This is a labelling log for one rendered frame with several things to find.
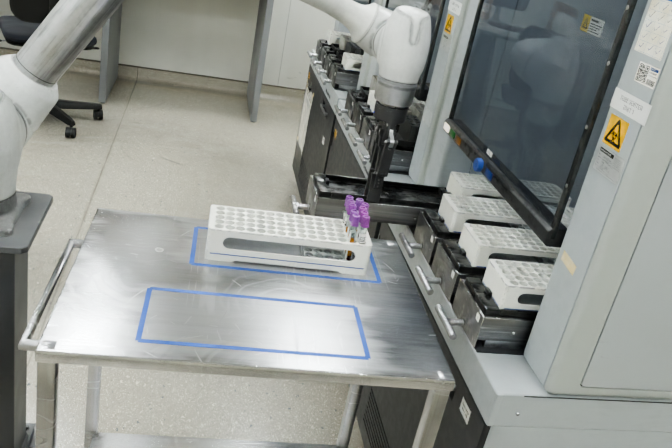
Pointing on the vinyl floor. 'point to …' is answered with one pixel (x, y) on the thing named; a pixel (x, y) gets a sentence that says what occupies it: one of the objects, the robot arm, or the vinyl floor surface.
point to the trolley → (228, 325)
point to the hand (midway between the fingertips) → (374, 185)
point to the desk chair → (45, 0)
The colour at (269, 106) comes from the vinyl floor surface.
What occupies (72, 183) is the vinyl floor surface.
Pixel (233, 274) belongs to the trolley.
